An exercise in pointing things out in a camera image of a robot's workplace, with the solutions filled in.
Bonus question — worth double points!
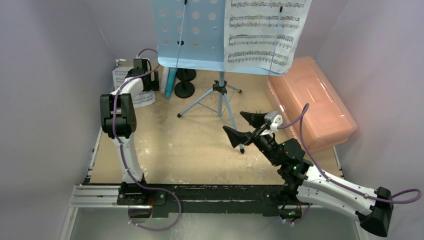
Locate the black mic stand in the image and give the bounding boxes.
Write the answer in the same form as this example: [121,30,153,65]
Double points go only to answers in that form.
[176,68,197,81]
[174,80,195,99]

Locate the blue toy microphone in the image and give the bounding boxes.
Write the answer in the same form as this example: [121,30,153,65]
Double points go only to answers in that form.
[165,67,178,99]

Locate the white toy microphone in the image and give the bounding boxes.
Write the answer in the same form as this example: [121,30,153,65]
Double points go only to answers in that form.
[160,67,170,94]

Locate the light blue music stand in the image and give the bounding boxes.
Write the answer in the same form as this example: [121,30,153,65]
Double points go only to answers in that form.
[152,0,314,155]

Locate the sheet music page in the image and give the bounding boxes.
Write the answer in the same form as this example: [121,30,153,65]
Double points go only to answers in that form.
[112,66,156,108]

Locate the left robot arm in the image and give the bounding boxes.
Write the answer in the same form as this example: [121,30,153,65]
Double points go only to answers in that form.
[99,58,162,206]

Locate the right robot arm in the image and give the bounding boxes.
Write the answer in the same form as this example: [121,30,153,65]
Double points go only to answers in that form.
[223,111,394,237]

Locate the pink plastic storage box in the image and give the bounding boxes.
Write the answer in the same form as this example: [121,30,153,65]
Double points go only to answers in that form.
[266,56,358,153]

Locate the sheet music pages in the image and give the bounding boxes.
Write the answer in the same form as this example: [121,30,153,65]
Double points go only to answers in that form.
[223,0,312,75]

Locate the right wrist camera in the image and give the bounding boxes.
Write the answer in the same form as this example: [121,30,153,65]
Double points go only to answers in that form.
[260,111,283,136]

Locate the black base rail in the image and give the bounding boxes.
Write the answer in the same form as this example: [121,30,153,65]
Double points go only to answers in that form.
[117,183,312,220]

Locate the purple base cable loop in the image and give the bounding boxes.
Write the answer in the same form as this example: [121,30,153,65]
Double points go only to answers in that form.
[127,188,183,233]

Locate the aluminium frame rail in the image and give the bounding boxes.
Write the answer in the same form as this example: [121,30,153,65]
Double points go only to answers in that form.
[59,128,127,240]

